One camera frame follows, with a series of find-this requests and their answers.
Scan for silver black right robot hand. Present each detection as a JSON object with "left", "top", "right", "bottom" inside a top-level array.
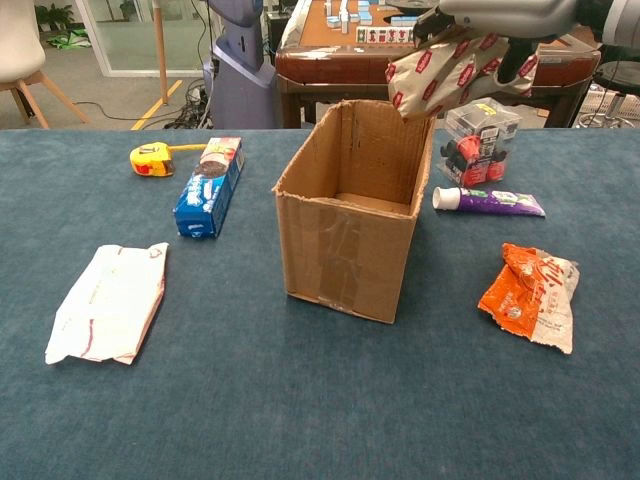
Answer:
[{"left": 411, "top": 0, "right": 605, "bottom": 85}]

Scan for white snack bag red logos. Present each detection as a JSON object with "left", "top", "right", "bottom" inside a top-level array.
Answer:
[{"left": 384, "top": 25, "right": 540, "bottom": 121}]

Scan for orange and white snack bag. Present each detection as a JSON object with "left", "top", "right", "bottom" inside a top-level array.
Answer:
[{"left": 477, "top": 242, "right": 581, "bottom": 356}]

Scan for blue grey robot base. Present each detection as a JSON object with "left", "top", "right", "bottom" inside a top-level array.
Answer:
[{"left": 202, "top": 0, "right": 278, "bottom": 131}]

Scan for clear plastic box with clips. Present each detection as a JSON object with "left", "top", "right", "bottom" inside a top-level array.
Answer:
[{"left": 436, "top": 96, "right": 522, "bottom": 189}]

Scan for open brown cardboard box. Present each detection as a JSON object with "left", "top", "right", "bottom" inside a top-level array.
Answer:
[{"left": 271, "top": 98, "right": 440, "bottom": 325}]

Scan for blue cookie package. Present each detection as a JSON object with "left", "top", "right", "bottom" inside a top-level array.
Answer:
[{"left": 173, "top": 137, "right": 246, "bottom": 239}]

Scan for white plastic basket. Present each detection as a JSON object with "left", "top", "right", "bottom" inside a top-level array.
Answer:
[{"left": 575, "top": 82, "right": 640, "bottom": 129}]

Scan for black round stool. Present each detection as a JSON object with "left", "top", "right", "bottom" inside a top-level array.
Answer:
[{"left": 581, "top": 42, "right": 640, "bottom": 129}]

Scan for face-up mahjong tile row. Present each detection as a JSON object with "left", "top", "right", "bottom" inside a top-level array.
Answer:
[{"left": 355, "top": 26, "right": 416, "bottom": 45}]

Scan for scattered blue mahjong tile cluster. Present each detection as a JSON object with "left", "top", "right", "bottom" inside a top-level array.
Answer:
[{"left": 323, "top": 0, "right": 374, "bottom": 36}]

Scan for purple toothpaste tube white cap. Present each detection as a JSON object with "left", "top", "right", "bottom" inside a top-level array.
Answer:
[{"left": 432, "top": 186, "right": 547, "bottom": 219}]

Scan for dark wood mahjong table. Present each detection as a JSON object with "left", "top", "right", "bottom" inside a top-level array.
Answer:
[{"left": 274, "top": 0, "right": 602, "bottom": 130}]

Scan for light wooden pole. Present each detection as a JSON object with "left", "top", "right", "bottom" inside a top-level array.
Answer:
[{"left": 151, "top": 0, "right": 170, "bottom": 106}]

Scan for yellow tape measure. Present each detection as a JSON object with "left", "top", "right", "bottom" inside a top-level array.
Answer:
[{"left": 129, "top": 141, "right": 208, "bottom": 178}]

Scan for green cloth on floor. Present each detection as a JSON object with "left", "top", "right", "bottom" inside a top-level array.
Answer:
[{"left": 47, "top": 28, "right": 94, "bottom": 51}]

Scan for green potted plant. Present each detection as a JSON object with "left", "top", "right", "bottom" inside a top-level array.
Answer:
[{"left": 34, "top": 3, "right": 76, "bottom": 32}]

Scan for blue velvet table cloth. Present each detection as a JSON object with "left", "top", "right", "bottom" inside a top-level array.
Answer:
[{"left": 0, "top": 128, "right": 640, "bottom": 480}]

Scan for white chair wooden legs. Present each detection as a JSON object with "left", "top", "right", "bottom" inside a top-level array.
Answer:
[{"left": 0, "top": 0, "right": 92, "bottom": 131}]

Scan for white wet wipes pack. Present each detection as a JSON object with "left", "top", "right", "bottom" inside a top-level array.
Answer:
[{"left": 44, "top": 242, "right": 170, "bottom": 366}]

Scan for black floor cables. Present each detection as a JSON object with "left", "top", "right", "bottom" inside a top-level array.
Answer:
[{"left": 74, "top": 74, "right": 214, "bottom": 131}]

